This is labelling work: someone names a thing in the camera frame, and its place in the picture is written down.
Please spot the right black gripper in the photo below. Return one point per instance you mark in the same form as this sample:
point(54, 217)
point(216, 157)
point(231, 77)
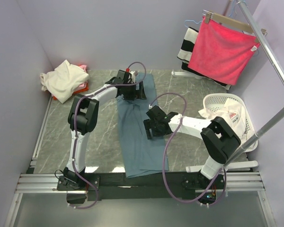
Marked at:
point(149, 124)

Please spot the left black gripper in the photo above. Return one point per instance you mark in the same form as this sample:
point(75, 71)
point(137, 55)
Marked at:
point(136, 94)

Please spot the blue t shirt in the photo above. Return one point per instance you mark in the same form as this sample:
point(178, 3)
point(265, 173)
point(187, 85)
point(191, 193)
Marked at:
point(140, 155)

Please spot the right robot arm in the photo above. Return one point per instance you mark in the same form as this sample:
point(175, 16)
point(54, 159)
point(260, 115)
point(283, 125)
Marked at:
point(219, 138)

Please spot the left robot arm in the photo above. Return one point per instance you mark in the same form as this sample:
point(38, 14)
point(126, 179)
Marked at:
point(83, 117)

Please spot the pink folded t shirt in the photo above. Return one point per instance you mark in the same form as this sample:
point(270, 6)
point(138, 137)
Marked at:
point(82, 80)

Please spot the white laundry basket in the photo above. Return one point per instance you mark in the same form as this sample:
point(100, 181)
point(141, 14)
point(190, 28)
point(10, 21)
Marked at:
point(250, 129)

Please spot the cream folded t shirt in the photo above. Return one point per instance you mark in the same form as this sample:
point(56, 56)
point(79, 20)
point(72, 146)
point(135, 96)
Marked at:
point(61, 82)

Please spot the black base beam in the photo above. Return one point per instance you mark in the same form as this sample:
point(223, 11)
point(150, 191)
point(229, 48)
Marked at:
point(112, 186)

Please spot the white t shirt in basket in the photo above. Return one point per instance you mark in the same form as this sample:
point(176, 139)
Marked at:
point(233, 112)

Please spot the black white striped cloth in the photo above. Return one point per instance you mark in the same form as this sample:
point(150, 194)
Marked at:
point(186, 50)

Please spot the red towel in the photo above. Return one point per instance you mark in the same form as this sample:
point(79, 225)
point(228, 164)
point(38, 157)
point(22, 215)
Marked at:
point(221, 53)

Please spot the wooden clip hanger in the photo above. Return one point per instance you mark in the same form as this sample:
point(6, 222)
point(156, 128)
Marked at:
point(223, 20)

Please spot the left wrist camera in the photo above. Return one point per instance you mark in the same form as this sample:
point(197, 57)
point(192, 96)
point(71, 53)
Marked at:
point(131, 75)

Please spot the aluminium rail frame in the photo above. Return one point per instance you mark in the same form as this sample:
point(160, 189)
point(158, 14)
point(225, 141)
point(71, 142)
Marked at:
point(37, 203)

